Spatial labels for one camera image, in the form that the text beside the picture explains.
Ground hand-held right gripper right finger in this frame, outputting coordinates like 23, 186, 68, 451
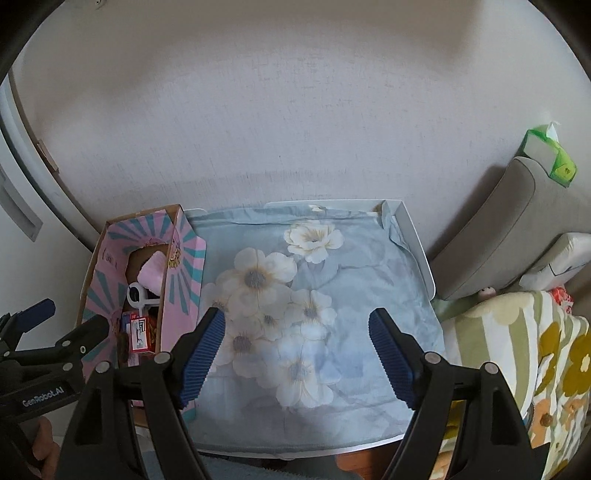
368, 308, 553, 480

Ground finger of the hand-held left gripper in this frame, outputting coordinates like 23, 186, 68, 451
0, 298, 57, 352
53, 315, 112, 376

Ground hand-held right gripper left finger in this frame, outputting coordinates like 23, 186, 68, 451
55, 306, 227, 480

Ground red packet with white label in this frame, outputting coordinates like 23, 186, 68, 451
120, 309, 160, 354

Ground white plastic ring toy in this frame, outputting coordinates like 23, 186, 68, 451
126, 282, 161, 311

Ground pink soft pack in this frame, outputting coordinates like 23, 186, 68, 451
138, 251, 168, 297

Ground cardboard box with pink flaps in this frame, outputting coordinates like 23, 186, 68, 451
76, 204, 208, 422

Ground person's left hand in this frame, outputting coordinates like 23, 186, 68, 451
29, 414, 62, 480

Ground pale blue floral cloth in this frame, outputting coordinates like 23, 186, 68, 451
187, 200, 447, 459

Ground white tray table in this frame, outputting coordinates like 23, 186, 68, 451
264, 198, 438, 463

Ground yellow floral blanket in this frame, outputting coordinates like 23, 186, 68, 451
436, 286, 591, 480

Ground white door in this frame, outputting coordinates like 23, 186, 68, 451
0, 74, 62, 260

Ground grey sofa cushion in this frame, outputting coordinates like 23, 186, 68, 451
428, 156, 591, 302

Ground white pillow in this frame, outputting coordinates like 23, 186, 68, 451
519, 233, 591, 292

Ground green tissue pack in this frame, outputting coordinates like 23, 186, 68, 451
521, 120, 578, 187

